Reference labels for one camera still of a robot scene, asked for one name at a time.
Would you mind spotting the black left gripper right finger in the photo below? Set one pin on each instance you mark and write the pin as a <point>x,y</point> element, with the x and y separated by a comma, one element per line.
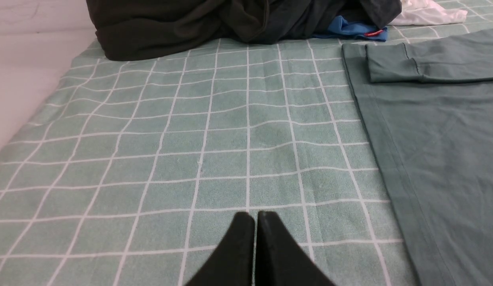
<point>280,261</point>

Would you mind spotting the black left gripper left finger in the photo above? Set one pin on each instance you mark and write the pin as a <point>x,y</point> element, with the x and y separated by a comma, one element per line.
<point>231,263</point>

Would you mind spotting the green long-sleeve top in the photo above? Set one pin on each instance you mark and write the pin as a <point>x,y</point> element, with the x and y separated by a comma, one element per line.
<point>427,108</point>

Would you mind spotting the green checked tablecloth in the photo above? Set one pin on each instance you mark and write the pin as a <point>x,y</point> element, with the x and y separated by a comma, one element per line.
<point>131,172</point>

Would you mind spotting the blue garment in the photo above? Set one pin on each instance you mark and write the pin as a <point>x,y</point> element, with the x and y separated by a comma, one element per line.
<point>340,28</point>

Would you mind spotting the dark olive garment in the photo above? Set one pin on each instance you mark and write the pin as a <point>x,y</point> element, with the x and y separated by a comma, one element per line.
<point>145,29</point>

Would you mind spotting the white garment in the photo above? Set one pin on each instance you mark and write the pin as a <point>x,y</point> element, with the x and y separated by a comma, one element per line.
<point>426,13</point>

